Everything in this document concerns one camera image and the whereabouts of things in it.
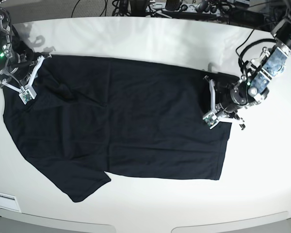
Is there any white label plate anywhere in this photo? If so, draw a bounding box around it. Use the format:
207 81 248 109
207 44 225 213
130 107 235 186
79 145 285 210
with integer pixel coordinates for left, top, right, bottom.
0 193 21 213

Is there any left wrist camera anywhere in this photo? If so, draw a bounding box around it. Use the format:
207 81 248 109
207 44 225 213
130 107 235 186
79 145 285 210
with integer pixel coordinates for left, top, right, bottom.
203 112 219 129

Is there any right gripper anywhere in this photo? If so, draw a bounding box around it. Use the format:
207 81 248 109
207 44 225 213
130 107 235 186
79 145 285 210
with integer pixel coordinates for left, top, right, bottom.
0 47 56 89

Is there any white power strip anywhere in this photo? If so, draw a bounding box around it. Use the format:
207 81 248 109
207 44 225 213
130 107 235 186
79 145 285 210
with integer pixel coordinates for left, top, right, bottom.
149 1 221 17

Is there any black cable bundle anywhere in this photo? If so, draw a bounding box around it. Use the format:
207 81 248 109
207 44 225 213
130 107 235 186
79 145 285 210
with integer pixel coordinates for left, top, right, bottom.
71 0 148 17

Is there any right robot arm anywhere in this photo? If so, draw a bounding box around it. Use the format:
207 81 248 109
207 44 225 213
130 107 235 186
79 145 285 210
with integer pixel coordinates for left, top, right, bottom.
0 0 51 92

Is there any black T-shirt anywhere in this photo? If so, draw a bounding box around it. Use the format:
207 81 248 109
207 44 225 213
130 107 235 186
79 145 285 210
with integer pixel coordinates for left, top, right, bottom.
3 55 231 202

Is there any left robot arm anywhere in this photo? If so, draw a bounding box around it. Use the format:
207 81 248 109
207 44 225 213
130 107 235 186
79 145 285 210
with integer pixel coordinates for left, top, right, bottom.
203 17 291 129

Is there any black equipment box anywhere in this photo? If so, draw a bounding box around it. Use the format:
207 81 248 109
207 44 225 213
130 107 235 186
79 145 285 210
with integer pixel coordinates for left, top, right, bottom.
228 8 265 28

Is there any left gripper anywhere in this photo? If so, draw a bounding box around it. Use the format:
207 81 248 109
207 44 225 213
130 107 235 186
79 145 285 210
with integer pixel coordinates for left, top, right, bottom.
203 75 247 130

